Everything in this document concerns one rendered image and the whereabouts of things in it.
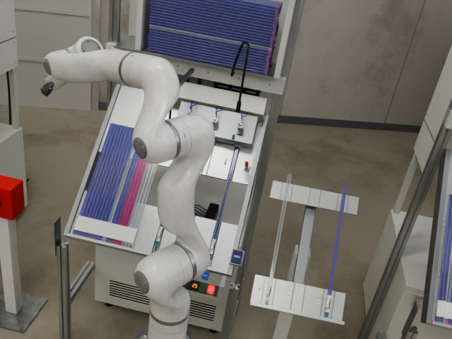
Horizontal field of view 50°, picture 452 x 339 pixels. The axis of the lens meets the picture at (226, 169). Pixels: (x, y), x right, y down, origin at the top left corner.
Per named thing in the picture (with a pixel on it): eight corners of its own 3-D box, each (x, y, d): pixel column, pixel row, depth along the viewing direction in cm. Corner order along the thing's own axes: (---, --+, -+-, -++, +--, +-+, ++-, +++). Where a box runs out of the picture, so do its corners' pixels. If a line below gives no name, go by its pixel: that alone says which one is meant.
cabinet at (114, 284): (222, 341, 253) (240, 247, 223) (93, 309, 260) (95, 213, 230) (241, 262, 310) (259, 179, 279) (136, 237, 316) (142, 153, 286)
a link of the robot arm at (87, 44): (66, 82, 148) (92, 74, 153) (82, 66, 137) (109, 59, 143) (54, 56, 147) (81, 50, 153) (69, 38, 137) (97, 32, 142)
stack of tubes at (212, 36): (268, 75, 198) (280, 7, 185) (146, 51, 203) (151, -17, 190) (271, 66, 209) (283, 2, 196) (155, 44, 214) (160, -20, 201)
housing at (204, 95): (261, 128, 219) (263, 114, 206) (157, 106, 224) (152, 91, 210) (265, 112, 222) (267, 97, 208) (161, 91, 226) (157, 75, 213)
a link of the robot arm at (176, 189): (148, 280, 143) (190, 258, 153) (175, 300, 135) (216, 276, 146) (145, 116, 122) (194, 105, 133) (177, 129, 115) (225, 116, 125)
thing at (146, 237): (227, 272, 194) (227, 271, 191) (71, 235, 201) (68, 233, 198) (238, 227, 201) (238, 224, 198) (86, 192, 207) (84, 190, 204)
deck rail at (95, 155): (72, 239, 203) (67, 235, 197) (67, 237, 203) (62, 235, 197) (124, 90, 226) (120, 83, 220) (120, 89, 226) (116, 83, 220)
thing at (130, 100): (247, 187, 209) (247, 184, 204) (101, 155, 215) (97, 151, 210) (264, 119, 219) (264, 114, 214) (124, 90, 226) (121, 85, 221)
